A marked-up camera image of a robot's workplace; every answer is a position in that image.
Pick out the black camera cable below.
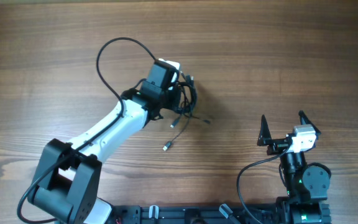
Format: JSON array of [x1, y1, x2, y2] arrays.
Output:
[[16, 37, 158, 224], [236, 141, 293, 224]]

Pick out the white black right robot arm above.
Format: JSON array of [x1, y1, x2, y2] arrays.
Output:
[[257, 111, 332, 224]]

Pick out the black right camera cable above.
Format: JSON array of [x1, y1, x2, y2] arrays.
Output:
[[236, 141, 293, 224]]

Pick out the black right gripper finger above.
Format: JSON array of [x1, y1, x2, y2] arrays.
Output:
[[257, 114, 272, 146], [298, 110, 321, 136]]

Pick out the black usb cables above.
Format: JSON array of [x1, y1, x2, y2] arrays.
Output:
[[162, 72, 211, 152]]

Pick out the black left camera cable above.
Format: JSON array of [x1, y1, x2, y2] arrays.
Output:
[[16, 37, 158, 224]]

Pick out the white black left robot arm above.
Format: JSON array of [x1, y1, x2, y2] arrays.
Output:
[[18, 58, 194, 223]]

